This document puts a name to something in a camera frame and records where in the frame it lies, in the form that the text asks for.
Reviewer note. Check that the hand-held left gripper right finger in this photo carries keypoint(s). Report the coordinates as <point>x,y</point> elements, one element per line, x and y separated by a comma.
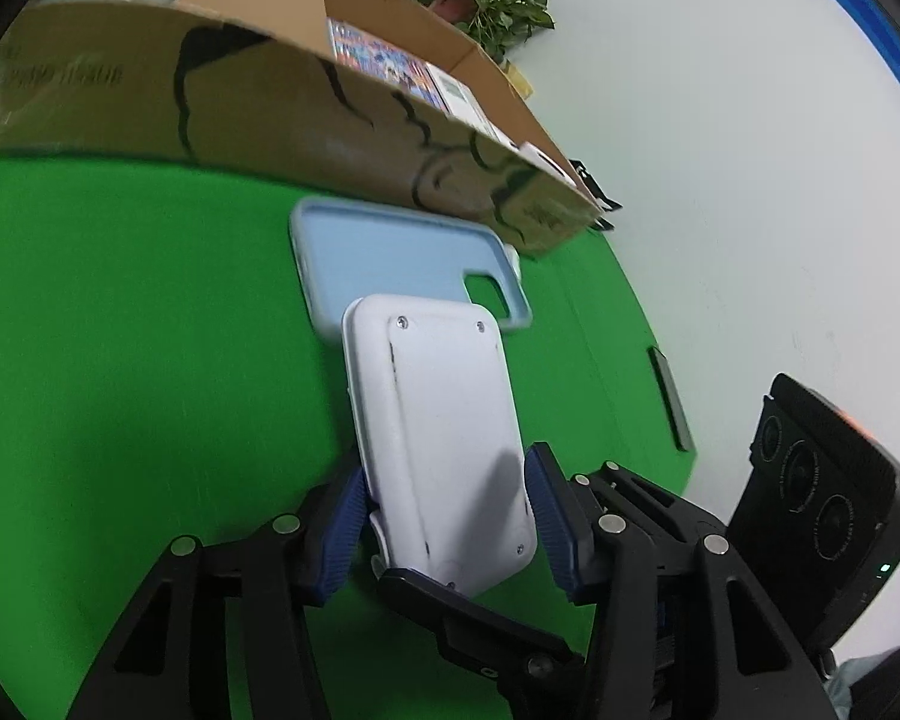
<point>556,532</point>

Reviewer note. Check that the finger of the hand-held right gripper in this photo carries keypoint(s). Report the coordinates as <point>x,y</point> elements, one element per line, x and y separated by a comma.
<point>652,499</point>
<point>487,630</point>

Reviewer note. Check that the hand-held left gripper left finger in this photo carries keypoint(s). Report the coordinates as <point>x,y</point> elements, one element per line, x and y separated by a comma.
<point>337,532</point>

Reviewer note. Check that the white tablet case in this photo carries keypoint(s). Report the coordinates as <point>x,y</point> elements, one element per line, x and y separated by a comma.
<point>442,435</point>

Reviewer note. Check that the brown cardboard box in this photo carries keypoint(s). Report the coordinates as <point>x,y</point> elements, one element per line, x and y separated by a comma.
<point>270,105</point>

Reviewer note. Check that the white and green book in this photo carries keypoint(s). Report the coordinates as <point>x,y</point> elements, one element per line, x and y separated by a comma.
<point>461,101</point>

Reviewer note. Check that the colourful board game box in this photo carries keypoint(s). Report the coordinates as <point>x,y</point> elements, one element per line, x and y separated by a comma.
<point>382,64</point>

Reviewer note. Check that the black phone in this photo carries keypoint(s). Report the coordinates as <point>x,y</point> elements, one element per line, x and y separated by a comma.
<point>671,397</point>

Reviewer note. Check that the grey-blue clothing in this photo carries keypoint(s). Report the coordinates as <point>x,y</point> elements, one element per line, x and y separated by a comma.
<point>862,682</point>

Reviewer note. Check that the green tablecloth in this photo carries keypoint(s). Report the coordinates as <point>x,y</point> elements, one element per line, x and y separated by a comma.
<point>135,390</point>

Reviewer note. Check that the light blue phone case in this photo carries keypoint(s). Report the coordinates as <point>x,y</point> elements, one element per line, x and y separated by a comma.
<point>390,255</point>

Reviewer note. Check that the black table clamp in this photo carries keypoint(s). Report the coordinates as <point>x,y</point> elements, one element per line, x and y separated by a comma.
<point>596,191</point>

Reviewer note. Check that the yellow packet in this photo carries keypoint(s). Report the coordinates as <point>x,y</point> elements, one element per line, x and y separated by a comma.
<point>520,81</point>

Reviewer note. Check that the blue wall banner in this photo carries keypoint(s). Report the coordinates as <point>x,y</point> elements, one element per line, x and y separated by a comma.
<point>847,0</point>

